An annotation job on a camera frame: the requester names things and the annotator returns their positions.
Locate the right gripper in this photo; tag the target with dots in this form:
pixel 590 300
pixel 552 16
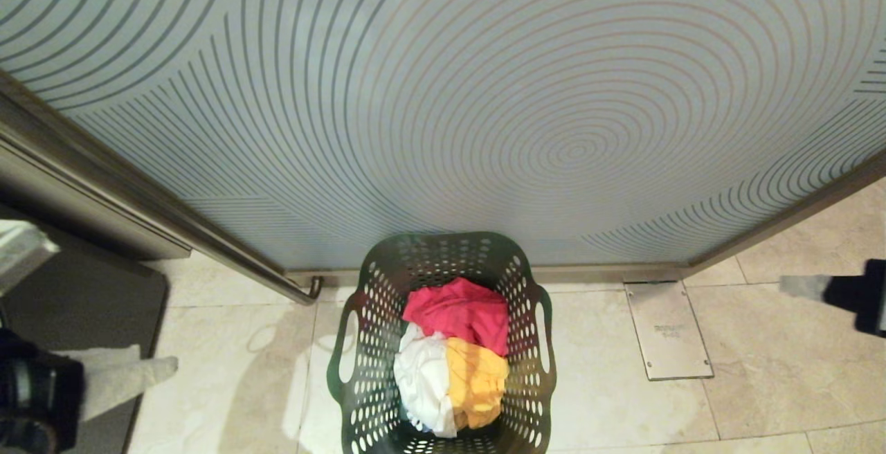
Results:
pixel 858 298

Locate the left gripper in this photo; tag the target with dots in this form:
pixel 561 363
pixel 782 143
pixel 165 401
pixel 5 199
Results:
pixel 38 392

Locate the dark green plastic laundry basket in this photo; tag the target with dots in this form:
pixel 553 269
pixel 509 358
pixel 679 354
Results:
pixel 526 385

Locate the dark floor mat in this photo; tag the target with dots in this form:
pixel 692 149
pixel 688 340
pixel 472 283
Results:
pixel 90 302

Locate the metal floor plate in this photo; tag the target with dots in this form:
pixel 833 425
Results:
pixel 668 333

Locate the white garment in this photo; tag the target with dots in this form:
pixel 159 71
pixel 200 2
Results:
pixel 423 385

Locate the yellow garment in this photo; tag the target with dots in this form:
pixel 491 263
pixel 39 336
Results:
pixel 477 381

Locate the red garment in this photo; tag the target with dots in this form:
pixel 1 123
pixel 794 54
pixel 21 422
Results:
pixel 462 312

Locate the frosted glass door with rings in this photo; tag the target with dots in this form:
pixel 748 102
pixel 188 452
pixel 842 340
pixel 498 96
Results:
pixel 443 108

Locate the grey metal door frame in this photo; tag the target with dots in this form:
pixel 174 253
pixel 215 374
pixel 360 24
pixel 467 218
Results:
pixel 76 212

